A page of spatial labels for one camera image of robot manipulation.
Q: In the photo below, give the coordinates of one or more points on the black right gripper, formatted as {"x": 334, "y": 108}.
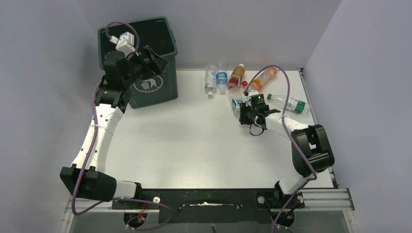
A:
{"x": 244, "y": 120}

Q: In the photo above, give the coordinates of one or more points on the orange juice bottle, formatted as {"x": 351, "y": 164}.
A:
{"x": 263, "y": 79}

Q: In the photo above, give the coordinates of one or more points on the clear bottle blue green label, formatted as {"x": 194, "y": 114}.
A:
{"x": 236, "y": 98}

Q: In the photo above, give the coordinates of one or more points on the clear bottle red cap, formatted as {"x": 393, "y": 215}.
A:
{"x": 245, "y": 85}

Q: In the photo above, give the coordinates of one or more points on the white blue label bottle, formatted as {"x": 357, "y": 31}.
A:
{"x": 210, "y": 81}

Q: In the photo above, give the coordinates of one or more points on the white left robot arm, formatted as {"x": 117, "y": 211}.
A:
{"x": 86, "y": 178}

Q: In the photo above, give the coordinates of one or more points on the dark green trash bin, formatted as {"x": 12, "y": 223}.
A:
{"x": 117, "y": 88}

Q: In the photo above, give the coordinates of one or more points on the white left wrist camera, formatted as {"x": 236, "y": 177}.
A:
{"x": 125, "y": 43}

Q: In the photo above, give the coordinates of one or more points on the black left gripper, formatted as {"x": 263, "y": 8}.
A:
{"x": 157, "y": 65}

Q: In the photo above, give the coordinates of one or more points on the clear bottle green cap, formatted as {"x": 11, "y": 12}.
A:
{"x": 293, "y": 105}

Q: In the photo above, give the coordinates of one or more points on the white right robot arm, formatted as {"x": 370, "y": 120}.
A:
{"x": 311, "y": 150}

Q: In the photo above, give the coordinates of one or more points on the brown tea bottle red label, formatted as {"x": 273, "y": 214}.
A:
{"x": 236, "y": 77}

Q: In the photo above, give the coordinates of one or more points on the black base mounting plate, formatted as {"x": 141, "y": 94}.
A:
{"x": 259, "y": 205}

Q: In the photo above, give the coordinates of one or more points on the aluminium frame rail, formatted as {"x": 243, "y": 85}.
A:
{"x": 327, "y": 210}

